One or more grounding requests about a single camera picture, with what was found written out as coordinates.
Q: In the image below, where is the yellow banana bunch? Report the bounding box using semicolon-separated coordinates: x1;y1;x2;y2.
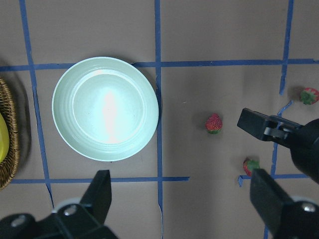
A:
0;115;9;162

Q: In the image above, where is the red strawberry green top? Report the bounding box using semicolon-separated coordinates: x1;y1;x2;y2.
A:
300;88;319;105

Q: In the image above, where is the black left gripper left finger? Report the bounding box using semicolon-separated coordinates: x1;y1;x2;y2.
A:
80;170;112;224

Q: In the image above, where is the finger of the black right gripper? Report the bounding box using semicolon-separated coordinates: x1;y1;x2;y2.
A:
237;108;303;146

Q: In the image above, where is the light green plate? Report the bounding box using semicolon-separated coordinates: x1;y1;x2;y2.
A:
52;57;159;162

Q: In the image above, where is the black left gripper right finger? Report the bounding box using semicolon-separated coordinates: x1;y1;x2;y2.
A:
250;169;294;234

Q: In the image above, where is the brown wicker basket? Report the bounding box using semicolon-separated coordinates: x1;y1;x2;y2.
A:
0;78;20;190

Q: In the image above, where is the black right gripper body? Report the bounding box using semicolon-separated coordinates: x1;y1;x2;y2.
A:
290;119;319;183

